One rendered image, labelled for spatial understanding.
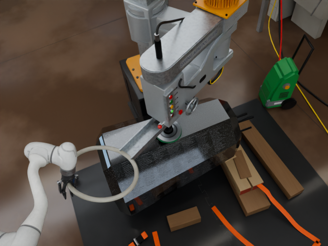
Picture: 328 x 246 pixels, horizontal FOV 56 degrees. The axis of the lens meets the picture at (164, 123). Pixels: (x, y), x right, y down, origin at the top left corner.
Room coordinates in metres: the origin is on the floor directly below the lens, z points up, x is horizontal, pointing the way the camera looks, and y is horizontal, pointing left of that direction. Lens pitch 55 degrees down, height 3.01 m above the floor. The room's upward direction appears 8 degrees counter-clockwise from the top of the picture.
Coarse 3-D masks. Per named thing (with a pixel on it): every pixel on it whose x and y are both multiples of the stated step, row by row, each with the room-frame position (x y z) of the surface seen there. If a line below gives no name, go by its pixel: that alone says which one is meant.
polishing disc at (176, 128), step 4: (172, 124) 1.46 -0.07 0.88; (176, 124) 1.45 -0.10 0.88; (176, 128) 1.41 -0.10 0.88; (180, 128) 1.41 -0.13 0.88; (176, 132) 1.38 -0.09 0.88; (180, 132) 1.37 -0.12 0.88; (160, 136) 1.36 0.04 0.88; (164, 136) 1.35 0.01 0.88; (168, 136) 1.35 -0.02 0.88; (172, 136) 1.34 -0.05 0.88; (176, 136) 1.34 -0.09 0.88; (164, 140) 1.32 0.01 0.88; (168, 140) 1.31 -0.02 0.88; (172, 140) 1.31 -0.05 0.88
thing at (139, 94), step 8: (120, 64) 2.43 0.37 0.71; (128, 72) 2.27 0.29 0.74; (128, 80) 2.17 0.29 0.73; (128, 88) 2.34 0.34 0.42; (136, 88) 2.03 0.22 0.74; (136, 96) 1.96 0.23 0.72; (128, 104) 2.43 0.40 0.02; (136, 104) 2.10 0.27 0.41; (144, 104) 1.90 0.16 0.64; (136, 112) 2.18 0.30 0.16; (144, 112) 1.90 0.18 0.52
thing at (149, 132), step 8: (152, 120) 1.37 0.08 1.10; (144, 128) 1.31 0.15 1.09; (152, 128) 1.31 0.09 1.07; (136, 136) 1.25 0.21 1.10; (144, 136) 1.25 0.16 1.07; (152, 136) 1.22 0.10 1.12; (128, 144) 1.19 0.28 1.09; (136, 144) 1.19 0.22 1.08; (144, 144) 1.15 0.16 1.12; (128, 152) 1.13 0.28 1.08; (136, 152) 1.10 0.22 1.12
